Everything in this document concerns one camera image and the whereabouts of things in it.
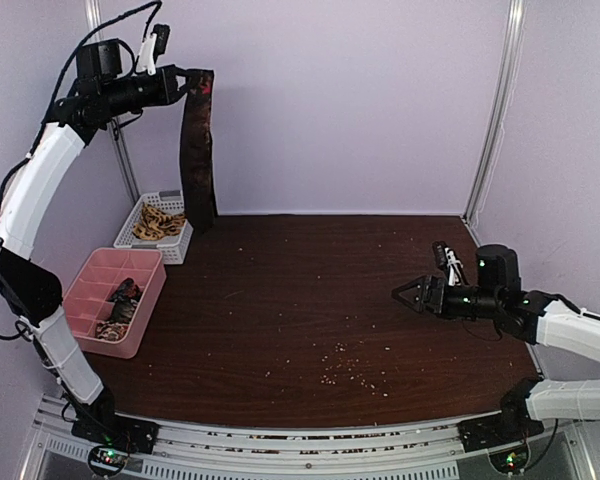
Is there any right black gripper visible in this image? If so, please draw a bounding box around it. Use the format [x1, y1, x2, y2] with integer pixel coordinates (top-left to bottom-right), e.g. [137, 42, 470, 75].
[392, 276, 502, 320]

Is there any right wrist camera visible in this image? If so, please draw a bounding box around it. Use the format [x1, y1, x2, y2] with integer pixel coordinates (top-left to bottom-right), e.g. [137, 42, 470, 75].
[432, 241, 468, 286]

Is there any aluminium front rail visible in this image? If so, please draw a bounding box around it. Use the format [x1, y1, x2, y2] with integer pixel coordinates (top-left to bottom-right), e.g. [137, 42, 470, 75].
[22, 394, 596, 480]

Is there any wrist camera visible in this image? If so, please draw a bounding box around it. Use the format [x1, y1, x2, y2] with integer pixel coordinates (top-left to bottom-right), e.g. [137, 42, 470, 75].
[432, 241, 468, 286]
[134, 24, 171, 75]

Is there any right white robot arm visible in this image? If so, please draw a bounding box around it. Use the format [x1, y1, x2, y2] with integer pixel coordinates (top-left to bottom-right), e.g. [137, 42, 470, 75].
[391, 242, 600, 442]

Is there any pink divided plastic box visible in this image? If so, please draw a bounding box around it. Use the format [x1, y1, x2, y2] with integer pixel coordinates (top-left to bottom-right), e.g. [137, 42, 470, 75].
[64, 248, 166, 359]

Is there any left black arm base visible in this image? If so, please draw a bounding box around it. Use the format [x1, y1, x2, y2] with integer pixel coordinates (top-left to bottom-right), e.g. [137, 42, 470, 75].
[68, 387, 159, 454]

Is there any leopard print tie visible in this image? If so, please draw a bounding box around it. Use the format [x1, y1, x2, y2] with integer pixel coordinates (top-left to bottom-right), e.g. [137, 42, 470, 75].
[132, 203, 186, 241]

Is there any dark red patterned tie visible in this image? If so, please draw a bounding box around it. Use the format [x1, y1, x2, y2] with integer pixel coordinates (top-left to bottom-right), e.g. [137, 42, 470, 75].
[179, 70, 218, 236]

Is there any white perforated plastic basket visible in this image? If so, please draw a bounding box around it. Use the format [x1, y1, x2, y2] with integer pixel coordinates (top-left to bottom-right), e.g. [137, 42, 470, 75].
[113, 191, 193, 265]

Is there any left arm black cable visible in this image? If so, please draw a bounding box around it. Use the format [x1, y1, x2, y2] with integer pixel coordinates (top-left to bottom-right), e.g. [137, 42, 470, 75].
[0, 0, 164, 231]

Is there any left aluminium frame post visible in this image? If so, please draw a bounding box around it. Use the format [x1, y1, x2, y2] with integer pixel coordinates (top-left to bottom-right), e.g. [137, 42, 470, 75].
[84, 0, 140, 203]

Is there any rolled leopard tie in box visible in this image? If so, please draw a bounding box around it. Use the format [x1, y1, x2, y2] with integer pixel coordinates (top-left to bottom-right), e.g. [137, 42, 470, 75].
[95, 322, 129, 342]

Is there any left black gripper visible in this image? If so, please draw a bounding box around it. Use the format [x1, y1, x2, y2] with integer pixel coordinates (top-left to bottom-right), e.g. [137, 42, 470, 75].
[102, 63, 201, 115]

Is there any right aluminium frame post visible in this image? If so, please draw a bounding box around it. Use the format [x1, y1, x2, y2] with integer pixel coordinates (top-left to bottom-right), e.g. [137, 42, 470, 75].
[463, 0, 526, 230]

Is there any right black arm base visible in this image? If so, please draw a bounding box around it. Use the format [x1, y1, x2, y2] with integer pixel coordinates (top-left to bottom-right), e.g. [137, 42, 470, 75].
[457, 378, 544, 453]

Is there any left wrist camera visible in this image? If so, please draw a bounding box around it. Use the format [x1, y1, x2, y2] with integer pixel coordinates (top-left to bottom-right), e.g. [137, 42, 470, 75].
[134, 24, 171, 75]

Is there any rolled dark tie in box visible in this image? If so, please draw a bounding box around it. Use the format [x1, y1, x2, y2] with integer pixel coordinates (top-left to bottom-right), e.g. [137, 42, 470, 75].
[106, 277, 142, 324]

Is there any aluminium frame post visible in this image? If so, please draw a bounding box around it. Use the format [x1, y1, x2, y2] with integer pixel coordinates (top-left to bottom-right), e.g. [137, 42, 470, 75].
[84, 0, 140, 203]
[463, 0, 526, 230]

